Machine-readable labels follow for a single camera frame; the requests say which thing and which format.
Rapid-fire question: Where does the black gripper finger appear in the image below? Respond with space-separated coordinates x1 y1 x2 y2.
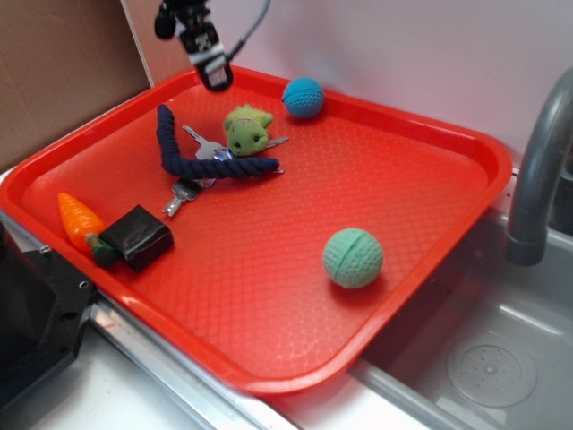
154 2 175 39
175 8 234 92

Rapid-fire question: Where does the green plush animal toy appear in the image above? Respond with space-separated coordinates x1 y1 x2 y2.
223 105 274 157

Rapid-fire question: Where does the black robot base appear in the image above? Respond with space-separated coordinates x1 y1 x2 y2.
1 227 96 412

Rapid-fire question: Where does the brown cardboard panel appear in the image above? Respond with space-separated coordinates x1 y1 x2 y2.
0 0 206 174

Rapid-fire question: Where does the blue rubber ball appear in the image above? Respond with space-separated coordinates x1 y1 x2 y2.
281 77 325 119

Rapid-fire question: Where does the silver key bunch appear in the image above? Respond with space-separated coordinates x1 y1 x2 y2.
161 125 290 219

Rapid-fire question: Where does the black rectangular block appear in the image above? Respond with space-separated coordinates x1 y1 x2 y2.
100 205 175 272

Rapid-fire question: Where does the red plastic tray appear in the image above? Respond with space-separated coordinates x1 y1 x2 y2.
1 68 512 397

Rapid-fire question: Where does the orange toy carrot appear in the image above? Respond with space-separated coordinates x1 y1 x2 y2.
57 193 119 268

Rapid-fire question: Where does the green rubber ball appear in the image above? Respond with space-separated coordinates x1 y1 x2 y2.
322 228 384 289

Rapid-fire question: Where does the grey sink faucet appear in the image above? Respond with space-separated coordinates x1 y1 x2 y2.
504 69 572 266

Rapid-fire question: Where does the grey sink basin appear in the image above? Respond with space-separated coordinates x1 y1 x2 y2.
351 212 572 429

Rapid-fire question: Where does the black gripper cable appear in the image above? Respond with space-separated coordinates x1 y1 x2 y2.
225 0 272 62

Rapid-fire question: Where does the navy blue rope toy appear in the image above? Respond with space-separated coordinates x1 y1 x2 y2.
156 104 280 181

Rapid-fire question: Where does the metal rail strip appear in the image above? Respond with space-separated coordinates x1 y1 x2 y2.
0 210 287 430

